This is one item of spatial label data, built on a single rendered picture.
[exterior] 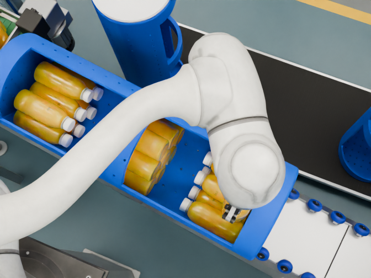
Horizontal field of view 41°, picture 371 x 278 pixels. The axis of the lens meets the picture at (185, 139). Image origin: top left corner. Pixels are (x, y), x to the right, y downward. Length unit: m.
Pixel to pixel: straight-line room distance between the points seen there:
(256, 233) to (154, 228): 1.27
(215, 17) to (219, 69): 2.03
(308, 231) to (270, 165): 0.88
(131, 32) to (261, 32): 1.20
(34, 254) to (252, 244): 0.61
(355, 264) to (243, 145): 0.95
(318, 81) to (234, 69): 1.77
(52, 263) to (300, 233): 0.73
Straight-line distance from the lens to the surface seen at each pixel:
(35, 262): 1.49
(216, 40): 0.82
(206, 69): 0.78
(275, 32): 2.79
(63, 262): 1.47
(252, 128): 0.77
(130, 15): 1.66
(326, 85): 2.55
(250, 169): 0.71
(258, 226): 1.27
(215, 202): 1.46
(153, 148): 1.35
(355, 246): 1.61
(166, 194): 1.51
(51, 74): 1.53
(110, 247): 2.53
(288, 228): 1.57
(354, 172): 2.39
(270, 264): 1.56
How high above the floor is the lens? 2.48
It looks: 75 degrees down
